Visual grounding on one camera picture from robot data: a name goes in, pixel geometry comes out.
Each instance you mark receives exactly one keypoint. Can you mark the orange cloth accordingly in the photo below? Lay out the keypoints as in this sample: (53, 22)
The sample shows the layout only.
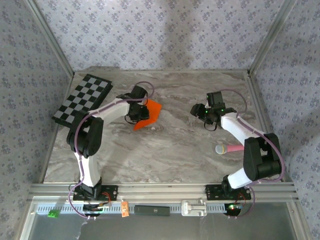
(154, 110)

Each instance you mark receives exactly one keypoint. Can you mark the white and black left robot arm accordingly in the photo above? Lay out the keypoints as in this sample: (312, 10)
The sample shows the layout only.
(90, 167)

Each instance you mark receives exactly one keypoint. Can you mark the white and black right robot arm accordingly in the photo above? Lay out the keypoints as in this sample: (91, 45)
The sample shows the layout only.
(237, 127)

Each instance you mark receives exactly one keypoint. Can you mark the pink toy microphone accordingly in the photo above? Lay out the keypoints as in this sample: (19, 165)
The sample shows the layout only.
(230, 149)

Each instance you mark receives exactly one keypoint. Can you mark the black and grey chessboard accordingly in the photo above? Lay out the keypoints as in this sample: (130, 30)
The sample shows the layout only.
(82, 100)

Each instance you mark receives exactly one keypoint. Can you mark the black bar device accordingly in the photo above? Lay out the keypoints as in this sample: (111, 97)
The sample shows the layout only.
(152, 210)

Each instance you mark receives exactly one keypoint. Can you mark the orange tag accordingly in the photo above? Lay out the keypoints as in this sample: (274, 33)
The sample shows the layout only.
(125, 209)

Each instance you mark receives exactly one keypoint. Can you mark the green connector block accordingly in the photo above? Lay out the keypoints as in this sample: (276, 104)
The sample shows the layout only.
(53, 213)

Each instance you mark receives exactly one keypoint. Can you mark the aluminium table side rail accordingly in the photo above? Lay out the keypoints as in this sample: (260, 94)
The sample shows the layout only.
(50, 152)
(263, 125)

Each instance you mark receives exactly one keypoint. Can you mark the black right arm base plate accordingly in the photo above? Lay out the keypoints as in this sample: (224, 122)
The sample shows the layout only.
(212, 192)

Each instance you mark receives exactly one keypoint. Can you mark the aluminium frame cross rail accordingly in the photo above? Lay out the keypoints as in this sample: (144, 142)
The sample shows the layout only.
(160, 191)

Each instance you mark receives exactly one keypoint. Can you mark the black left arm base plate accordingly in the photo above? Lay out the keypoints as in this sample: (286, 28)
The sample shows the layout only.
(111, 192)

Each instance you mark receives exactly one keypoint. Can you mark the white plastic bracket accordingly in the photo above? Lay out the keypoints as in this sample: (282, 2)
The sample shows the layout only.
(193, 208)

